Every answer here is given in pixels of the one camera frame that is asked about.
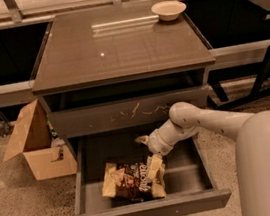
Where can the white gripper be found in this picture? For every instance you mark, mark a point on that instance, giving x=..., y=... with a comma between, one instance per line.
x=156, y=144

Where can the brown chip bag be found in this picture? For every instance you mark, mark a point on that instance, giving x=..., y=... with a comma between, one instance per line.
x=128, y=181

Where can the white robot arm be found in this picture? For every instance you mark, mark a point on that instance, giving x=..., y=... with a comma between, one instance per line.
x=251, y=133

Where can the closed grey top drawer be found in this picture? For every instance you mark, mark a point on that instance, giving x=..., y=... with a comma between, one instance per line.
x=123, y=113

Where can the open grey middle drawer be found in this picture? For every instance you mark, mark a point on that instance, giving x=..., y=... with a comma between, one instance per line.
x=189, y=187

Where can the grey drawer cabinet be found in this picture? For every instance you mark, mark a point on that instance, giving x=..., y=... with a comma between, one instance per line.
x=114, y=53

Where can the bottle in cardboard box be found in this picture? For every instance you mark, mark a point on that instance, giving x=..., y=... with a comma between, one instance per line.
x=54, y=134

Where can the open cardboard box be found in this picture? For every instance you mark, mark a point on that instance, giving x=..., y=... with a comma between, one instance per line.
x=31, y=137

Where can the white bowl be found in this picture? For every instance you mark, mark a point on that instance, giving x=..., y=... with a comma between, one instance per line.
x=168, y=10

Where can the metal window rail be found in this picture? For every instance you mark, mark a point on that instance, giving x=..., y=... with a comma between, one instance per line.
x=226, y=57

